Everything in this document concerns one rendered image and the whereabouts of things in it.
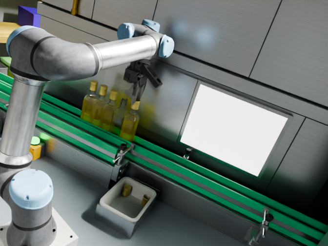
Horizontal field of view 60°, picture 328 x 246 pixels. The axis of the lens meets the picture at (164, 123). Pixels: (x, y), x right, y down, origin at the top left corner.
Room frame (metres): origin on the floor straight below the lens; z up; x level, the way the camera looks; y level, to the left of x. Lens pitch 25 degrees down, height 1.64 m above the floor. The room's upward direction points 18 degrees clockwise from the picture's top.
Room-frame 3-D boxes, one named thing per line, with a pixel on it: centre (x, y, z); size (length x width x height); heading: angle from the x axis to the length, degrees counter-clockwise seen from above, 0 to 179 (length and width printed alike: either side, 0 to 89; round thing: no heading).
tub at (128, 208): (0.93, 0.04, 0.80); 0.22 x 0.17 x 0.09; 165
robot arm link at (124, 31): (1.10, 0.21, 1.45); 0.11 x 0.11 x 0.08; 61
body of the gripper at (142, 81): (1.20, 0.18, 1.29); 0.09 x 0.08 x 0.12; 74
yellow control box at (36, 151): (1.10, 0.56, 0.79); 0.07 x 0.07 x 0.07; 75
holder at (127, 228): (0.96, 0.04, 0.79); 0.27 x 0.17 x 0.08; 165
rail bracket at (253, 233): (0.89, -0.49, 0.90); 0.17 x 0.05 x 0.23; 165
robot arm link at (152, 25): (1.19, 0.17, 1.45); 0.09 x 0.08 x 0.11; 151
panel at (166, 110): (1.27, -0.07, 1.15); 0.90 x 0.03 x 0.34; 75
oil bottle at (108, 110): (1.22, 0.26, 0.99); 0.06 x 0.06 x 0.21; 75
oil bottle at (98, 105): (1.24, 0.32, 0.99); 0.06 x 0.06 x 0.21; 75
